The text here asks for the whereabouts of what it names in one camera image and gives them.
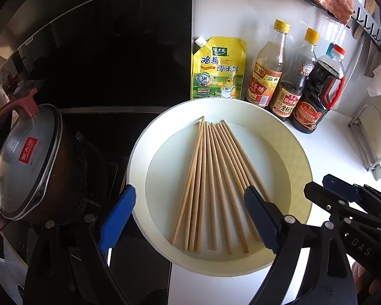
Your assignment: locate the hanging white rag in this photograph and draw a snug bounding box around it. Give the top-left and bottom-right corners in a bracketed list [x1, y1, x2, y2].
[367, 51, 381, 98]

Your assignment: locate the bundle of wooden chopsticks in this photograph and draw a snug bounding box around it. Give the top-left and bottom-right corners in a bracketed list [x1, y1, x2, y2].
[171, 116, 272, 255]

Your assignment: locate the white hanging dish brush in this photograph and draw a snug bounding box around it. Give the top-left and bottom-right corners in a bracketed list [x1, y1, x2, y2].
[343, 32, 368, 83]

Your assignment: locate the glass pot lid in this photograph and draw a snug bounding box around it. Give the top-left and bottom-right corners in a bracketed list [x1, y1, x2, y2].
[0, 103, 65, 220]

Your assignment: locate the person's right hand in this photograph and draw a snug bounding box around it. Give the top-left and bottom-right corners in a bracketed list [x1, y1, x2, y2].
[352, 261, 380, 296]

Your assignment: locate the metal cutting board rack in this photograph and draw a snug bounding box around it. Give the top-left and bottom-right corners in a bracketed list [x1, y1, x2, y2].
[348, 103, 381, 174]

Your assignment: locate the white round basin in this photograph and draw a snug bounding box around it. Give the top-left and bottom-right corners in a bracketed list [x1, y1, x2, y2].
[126, 99, 314, 274]

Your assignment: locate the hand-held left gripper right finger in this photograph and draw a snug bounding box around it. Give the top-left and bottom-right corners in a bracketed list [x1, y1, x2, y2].
[244, 186, 358, 305]

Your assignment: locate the vinegar bottle orange label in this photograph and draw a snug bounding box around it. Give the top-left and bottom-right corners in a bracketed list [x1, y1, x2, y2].
[245, 19, 291, 107]

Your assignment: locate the dark cooking pot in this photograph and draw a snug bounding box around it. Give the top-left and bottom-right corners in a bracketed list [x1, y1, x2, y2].
[0, 89, 94, 258]

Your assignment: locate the black glass range hood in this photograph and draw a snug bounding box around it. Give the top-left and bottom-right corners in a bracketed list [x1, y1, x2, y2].
[0, 0, 193, 109]

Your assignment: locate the dark sauce jug red handle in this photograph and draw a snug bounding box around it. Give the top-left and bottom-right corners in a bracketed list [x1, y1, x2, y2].
[289, 43, 346, 134]

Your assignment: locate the black wall hook rail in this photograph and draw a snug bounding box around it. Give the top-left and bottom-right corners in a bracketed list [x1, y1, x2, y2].
[349, 5, 381, 54]

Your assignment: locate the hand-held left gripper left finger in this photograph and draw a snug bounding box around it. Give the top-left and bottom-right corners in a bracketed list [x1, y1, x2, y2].
[25, 184, 137, 305]

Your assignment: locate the yellow seasoning pouch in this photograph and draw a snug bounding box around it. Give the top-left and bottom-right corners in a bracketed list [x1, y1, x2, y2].
[190, 36, 246, 101]

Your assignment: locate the cream cutting board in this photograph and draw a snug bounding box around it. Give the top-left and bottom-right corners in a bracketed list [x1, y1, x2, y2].
[363, 106, 381, 170]

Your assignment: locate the soy sauce bottle gold label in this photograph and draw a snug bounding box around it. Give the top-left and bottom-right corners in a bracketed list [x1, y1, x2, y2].
[269, 27, 321, 122]

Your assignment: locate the black gas stove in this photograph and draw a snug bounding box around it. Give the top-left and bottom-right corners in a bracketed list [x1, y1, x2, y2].
[0, 106, 172, 305]

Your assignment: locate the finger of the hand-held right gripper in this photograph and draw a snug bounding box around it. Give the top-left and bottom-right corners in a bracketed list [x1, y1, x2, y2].
[304, 181, 357, 229]
[323, 174, 381, 220]

